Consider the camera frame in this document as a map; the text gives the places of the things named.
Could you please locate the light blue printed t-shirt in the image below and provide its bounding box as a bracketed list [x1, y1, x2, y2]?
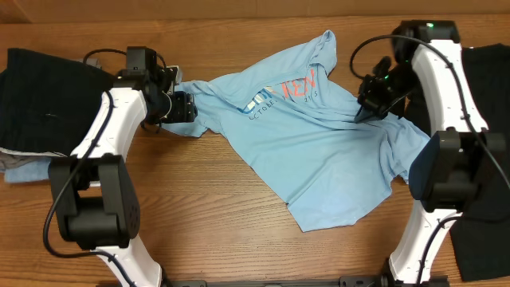
[165, 31, 429, 232]

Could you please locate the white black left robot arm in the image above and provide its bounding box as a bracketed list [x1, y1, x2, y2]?
[42, 46, 198, 286]

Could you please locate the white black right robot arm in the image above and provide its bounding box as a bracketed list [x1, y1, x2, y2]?
[339, 20, 506, 286]

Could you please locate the folded black garment on stack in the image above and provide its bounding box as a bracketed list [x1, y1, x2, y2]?
[1, 48, 113, 155]

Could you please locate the folded blue garment under stack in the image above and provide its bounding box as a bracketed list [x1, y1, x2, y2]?
[4, 158, 50, 183]

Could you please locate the black unfolded shirt pile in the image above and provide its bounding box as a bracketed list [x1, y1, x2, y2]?
[404, 43, 510, 282]

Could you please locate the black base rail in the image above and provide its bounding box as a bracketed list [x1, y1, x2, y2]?
[162, 275, 417, 287]

